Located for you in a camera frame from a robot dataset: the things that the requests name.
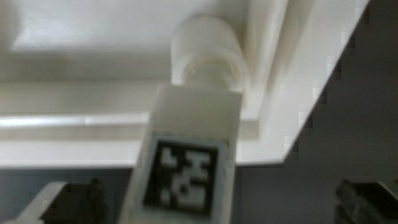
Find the white square tabletop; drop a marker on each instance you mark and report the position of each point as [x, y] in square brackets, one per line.
[94, 51]

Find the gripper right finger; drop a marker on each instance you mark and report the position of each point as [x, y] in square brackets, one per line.
[366, 202]

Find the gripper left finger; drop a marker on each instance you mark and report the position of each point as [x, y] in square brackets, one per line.
[66, 204]

